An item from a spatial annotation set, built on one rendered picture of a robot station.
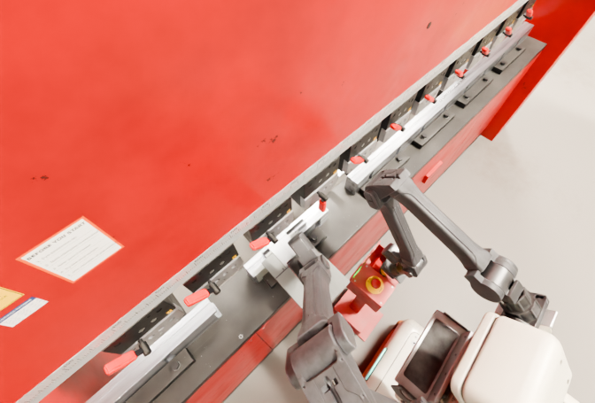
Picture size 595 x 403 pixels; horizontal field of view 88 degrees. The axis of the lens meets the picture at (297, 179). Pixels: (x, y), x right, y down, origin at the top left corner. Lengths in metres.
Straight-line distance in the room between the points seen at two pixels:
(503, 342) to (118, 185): 0.79
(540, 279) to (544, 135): 1.34
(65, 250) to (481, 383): 0.77
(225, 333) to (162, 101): 0.96
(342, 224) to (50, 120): 1.12
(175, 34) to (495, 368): 0.81
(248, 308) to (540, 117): 3.09
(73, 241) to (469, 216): 2.44
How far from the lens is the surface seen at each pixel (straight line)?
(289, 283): 1.12
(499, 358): 0.84
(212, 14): 0.42
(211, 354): 1.25
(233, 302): 1.26
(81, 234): 0.52
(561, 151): 3.41
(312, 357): 0.52
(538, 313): 1.07
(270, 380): 2.09
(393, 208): 0.99
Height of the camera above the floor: 2.08
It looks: 57 degrees down
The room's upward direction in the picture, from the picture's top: 2 degrees counter-clockwise
